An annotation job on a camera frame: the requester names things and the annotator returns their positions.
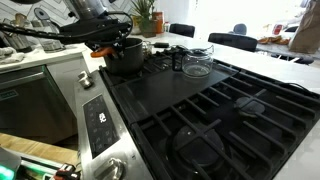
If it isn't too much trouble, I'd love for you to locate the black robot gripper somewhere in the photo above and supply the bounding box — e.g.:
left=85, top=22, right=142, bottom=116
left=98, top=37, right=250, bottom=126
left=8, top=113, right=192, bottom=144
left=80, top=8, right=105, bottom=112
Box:
left=59, top=19, right=132, bottom=50

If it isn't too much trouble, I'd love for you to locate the grey pot with orange handle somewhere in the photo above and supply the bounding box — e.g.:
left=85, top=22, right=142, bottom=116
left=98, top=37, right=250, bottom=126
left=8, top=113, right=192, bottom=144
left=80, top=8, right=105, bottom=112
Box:
left=90, top=38, right=144, bottom=75

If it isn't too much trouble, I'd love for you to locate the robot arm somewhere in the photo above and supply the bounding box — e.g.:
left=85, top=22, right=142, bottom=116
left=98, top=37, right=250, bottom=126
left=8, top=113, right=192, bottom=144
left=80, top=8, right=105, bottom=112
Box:
left=59, top=0, right=133, bottom=52

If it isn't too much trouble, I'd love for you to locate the rear stove knob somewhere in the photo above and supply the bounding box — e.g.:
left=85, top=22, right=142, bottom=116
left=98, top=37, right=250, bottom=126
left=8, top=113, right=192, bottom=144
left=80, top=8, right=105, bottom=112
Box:
left=78, top=71, right=93, bottom=89

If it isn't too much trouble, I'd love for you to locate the stove knob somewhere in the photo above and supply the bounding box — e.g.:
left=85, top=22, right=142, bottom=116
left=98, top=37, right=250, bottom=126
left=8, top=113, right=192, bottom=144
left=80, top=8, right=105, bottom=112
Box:
left=94, top=158, right=125, bottom=180
left=78, top=71, right=93, bottom=89

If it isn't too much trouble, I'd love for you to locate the stainless steel gas stove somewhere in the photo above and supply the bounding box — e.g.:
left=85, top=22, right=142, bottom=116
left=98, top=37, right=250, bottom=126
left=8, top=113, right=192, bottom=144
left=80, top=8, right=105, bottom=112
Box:
left=75, top=49, right=320, bottom=180

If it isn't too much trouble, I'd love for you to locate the front stove knob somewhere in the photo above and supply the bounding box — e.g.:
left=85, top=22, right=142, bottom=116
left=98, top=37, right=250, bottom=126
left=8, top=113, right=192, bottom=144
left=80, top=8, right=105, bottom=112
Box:
left=94, top=158, right=125, bottom=180

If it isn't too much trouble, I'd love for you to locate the potted green plant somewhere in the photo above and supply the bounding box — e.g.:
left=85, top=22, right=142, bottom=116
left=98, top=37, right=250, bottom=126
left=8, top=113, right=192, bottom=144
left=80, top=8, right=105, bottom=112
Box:
left=132, top=0, right=156, bottom=38

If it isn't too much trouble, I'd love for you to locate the electric kettle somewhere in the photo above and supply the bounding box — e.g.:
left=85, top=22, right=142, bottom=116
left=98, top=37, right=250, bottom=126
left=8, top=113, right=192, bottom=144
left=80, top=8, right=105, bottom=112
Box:
left=31, top=7, right=65, bottom=53

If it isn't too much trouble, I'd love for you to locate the orange container on counter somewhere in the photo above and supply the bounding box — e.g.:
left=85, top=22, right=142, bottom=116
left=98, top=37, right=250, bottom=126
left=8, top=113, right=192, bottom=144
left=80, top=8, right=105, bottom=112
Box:
left=153, top=12, right=164, bottom=34

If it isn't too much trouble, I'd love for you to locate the black chair back left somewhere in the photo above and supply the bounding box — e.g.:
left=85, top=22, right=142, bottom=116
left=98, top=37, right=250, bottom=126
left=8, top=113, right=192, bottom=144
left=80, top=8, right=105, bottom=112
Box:
left=169, top=23, right=195, bottom=38

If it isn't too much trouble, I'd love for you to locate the black chair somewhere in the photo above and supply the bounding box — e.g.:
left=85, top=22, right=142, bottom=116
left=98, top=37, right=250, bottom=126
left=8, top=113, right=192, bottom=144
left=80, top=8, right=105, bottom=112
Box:
left=169, top=23, right=195, bottom=38
left=208, top=33, right=257, bottom=48

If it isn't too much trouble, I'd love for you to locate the utensil holder with utensils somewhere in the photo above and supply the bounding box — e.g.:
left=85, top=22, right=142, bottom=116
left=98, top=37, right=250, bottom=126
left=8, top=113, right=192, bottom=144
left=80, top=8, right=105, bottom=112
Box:
left=4, top=13, right=32, bottom=53

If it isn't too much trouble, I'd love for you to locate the grey dish cloth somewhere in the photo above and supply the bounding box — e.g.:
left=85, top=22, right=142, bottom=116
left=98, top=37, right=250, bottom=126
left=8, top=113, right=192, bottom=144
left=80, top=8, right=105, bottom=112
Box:
left=0, top=47, right=25, bottom=64

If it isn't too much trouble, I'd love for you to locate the stainless steel dishwasher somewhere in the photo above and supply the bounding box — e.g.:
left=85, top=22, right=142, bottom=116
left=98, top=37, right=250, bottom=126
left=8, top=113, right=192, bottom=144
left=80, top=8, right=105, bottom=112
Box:
left=0, top=65, right=77, bottom=144

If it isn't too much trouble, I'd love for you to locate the glass coffee carafe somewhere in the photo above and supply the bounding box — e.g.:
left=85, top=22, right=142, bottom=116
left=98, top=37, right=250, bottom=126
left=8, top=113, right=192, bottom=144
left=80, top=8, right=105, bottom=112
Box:
left=172, top=45, right=214, bottom=78

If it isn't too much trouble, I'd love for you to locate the black chair back right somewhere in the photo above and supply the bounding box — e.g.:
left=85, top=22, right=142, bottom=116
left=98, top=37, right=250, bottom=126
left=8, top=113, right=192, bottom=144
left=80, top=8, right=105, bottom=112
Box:
left=208, top=33, right=257, bottom=48

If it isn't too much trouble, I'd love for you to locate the brown paper bag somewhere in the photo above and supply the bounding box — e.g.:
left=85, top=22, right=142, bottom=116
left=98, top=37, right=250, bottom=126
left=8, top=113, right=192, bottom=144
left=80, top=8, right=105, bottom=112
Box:
left=288, top=0, right=320, bottom=54

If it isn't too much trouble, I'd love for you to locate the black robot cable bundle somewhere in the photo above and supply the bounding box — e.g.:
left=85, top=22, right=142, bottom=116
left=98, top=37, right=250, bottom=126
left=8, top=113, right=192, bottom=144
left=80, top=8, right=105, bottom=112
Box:
left=0, top=11, right=134, bottom=46

